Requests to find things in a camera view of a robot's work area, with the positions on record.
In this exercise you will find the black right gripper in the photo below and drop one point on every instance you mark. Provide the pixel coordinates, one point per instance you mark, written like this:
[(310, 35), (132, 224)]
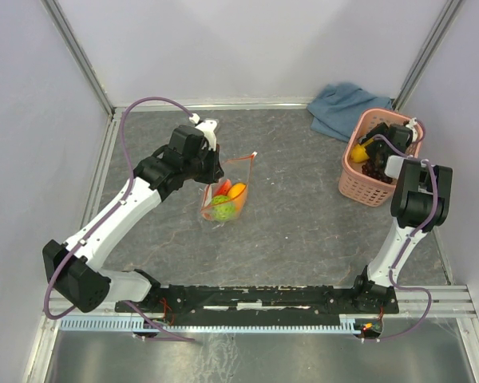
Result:
[(378, 129)]

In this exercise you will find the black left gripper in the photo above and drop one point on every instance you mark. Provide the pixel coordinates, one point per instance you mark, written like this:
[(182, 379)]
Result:
[(215, 171)]

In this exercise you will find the pink plastic basket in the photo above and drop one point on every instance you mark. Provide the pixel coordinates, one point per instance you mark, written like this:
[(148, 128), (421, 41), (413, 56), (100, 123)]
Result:
[(363, 189)]

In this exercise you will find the yellow mango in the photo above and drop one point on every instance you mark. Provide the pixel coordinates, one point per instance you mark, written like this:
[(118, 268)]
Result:
[(359, 153)]

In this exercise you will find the dark red grapes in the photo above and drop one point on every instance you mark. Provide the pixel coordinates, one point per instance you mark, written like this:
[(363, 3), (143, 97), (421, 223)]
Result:
[(370, 169)]

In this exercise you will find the watermelon slice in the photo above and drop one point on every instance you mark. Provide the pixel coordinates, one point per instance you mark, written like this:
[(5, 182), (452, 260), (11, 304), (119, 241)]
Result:
[(223, 188)]

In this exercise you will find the clear zip top bag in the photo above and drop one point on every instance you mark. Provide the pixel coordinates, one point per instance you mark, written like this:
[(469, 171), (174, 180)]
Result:
[(236, 170)]

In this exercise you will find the orange mango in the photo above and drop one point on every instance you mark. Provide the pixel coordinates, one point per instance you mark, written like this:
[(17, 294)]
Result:
[(238, 195)]

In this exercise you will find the green bumpy fruit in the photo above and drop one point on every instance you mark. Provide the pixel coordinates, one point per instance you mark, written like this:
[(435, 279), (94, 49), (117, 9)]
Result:
[(223, 208)]

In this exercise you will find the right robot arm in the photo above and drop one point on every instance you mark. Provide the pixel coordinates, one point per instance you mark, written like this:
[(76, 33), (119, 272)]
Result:
[(420, 203)]

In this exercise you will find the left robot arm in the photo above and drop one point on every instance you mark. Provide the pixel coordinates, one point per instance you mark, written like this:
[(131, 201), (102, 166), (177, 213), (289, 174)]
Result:
[(75, 269)]

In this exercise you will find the blue cloth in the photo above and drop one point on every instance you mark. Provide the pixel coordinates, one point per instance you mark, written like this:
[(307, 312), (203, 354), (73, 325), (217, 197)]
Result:
[(338, 107)]

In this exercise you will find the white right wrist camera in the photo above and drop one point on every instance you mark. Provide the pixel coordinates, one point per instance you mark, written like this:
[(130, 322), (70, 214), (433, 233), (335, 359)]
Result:
[(412, 124)]

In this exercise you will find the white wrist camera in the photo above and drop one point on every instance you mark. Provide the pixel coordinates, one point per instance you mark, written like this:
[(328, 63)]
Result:
[(208, 127), (412, 124)]

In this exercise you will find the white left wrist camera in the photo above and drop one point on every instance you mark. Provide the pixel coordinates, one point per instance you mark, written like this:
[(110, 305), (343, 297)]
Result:
[(208, 127)]

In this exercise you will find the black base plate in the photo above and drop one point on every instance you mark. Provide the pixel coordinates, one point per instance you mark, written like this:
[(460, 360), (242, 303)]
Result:
[(253, 304)]

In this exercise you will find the light blue cable duct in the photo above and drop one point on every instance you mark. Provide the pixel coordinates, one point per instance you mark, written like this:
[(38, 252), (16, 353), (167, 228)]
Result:
[(136, 324)]

